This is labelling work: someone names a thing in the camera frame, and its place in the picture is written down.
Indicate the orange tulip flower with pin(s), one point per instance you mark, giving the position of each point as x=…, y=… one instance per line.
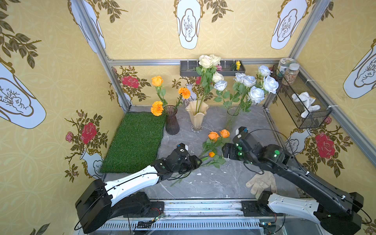
x=212, y=159

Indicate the jar with white lid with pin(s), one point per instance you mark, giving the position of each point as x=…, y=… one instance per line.
x=291, y=74

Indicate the black wire basket shelf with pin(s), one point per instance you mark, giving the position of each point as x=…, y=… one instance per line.
x=300, y=85

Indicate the cream fluted glass vase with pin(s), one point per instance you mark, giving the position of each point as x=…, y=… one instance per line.
x=197, y=110

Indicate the clear glass vase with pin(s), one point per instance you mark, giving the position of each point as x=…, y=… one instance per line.
x=232, y=115

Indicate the purple ribbed glass vase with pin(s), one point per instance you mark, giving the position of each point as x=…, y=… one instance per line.
x=171, y=125

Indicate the beige work glove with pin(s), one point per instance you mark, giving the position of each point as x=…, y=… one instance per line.
x=260, y=183

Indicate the white rose pile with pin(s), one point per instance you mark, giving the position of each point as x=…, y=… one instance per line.
x=223, y=95

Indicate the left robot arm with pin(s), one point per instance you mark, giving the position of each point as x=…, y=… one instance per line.
x=102, y=201

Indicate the small orange flower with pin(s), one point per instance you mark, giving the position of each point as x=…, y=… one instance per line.
x=210, y=144
x=224, y=137

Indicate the cream rose single stem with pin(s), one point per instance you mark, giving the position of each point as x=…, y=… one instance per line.
x=208, y=80

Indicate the jar with patterned lid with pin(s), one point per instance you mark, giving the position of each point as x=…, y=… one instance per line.
x=283, y=65

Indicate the orange marigold flower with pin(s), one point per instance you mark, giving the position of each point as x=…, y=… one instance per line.
x=184, y=94

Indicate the cream rose flower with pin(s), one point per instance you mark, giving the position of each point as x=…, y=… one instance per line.
x=207, y=62

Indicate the green artificial grass mat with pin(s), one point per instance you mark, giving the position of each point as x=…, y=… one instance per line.
x=136, y=143

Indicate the orange rose flower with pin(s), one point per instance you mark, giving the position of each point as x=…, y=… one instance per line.
x=157, y=82

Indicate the white cloth figure in basket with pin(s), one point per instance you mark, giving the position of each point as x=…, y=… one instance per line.
x=307, y=102

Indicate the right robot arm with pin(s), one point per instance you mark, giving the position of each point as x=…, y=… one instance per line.
x=335, y=210

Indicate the yellow flower on shelf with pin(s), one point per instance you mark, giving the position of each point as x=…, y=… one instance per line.
x=238, y=65

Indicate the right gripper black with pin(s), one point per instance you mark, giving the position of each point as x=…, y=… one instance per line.
x=229, y=151

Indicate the orange carnation flower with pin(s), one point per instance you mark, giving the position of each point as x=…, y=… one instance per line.
x=157, y=108

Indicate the white rose flower large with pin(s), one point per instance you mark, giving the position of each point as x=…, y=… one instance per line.
x=249, y=82

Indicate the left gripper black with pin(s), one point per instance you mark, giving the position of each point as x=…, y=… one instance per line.
x=191, y=161

